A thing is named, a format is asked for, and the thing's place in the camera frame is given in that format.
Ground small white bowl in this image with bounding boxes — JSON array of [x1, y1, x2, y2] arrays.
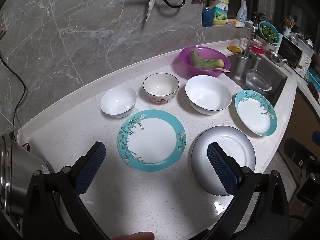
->
[[100, 86, 137, 118]]

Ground purple plastic basin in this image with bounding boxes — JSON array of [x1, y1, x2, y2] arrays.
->
[[180, 46, 232, 78]]

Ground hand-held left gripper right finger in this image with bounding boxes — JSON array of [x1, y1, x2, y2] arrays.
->
[[205, 142, 298, 240]]

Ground white plate with grey rim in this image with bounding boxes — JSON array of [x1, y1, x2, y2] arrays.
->
[[191, 125, 256, 197]]

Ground blue plastic basket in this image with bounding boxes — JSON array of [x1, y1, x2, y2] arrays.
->
[[306, 69, 320, 90]]

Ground steel kitchen scissors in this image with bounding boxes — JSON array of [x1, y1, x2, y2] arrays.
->
[[120, 0, 186, 22]]

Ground clear glass bowl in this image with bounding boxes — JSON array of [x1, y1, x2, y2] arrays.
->
[[245, 69, 272, 92]]

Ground chopstick holder with chopsticks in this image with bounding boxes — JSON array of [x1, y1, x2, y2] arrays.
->
[[283, 15, 297, 38]]

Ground blue cup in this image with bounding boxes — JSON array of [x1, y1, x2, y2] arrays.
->
[[201, 7, 214, 27]]

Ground white spray bottle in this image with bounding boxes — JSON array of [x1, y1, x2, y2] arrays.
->
[[236, 0, 249, 23]]

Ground yellow dish soap bottle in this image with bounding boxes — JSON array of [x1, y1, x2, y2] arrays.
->
[[209, 0, 230, 26]]

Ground large white bowl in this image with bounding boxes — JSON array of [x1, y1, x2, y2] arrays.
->
[[185, 75, 233, 115]]

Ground red and white container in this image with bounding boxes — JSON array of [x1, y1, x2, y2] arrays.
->
[[251, 39, 265, 54]]

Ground white toaster oven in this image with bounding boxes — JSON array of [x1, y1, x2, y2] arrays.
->
[[277, 34, 315, 78]]

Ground person's left hand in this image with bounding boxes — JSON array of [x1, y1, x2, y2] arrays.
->
[[117, 231, 155, 240]]

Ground white soap dish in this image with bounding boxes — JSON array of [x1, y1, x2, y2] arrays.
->
[[226, 19, 244, 28]]

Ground patterned bowl with black rim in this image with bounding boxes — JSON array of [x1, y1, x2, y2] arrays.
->
[[143, 73, 180, 104]]

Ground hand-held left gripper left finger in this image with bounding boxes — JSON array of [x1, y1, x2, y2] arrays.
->
[[22, 141, 110, 240]]

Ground green colander with vegetables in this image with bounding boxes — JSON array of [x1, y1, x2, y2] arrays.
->
[[258, 21, 280, 45]]

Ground stainless steel sink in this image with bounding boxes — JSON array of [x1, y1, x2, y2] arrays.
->
[[226, 54, 288, 108]]

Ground large teal floral plate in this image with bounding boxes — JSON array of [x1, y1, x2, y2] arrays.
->
[[117, 109, 187, 172]]

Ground small teal floral plate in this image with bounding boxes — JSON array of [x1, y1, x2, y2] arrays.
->
[[234, 89, 277, 137]]

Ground black power cable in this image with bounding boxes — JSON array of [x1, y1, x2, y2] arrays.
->
[[0, 47, 30, 150]]

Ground stainless steel rice cooker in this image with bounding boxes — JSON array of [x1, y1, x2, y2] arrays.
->
[[0, 132, 57, 240]]

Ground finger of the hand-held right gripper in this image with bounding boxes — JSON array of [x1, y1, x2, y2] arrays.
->
[[284, 137, 320, 180], [310, 129, 320, 147]]

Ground chrome faucet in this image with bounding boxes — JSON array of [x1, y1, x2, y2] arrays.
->
[[243, 20, 259, 58]]

